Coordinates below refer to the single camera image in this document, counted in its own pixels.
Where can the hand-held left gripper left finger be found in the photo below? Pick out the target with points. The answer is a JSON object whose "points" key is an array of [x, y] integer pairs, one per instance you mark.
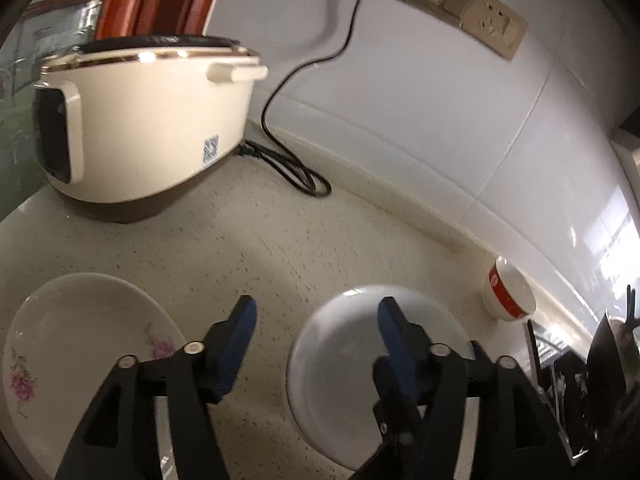
{"points": [[232, 350]]}

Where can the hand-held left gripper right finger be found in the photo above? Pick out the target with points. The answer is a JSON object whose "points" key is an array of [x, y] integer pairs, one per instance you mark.
{"points": [[397, 340]]}

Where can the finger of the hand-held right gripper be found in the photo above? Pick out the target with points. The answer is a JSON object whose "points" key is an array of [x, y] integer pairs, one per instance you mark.
{"points": [[395, 425], [481, 349]]}

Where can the plain white bowl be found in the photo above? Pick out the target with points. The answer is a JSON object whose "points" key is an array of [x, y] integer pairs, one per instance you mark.
{"points": [[340, 360]]}

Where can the white floral plate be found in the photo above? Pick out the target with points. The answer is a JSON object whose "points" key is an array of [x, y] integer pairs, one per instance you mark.
{"points": [[85, 340]]}

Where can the red banded white bowl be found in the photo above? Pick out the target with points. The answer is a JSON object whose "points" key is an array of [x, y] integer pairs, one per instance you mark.
{"points": [[505, 300]]}

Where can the dark cookware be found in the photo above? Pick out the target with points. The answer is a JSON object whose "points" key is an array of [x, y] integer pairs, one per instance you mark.
{"points": [[612, 355]]}

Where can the cream rice cooker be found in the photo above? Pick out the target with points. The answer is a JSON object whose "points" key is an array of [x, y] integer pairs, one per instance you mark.
{"points": [[150, 125]]}

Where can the glass window pane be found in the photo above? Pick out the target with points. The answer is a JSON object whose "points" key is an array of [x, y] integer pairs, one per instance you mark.
{"points": [[20, 110]]}

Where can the red wooden window frame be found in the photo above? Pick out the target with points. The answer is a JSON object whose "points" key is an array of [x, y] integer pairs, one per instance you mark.
{"points": [[130, 0]]}

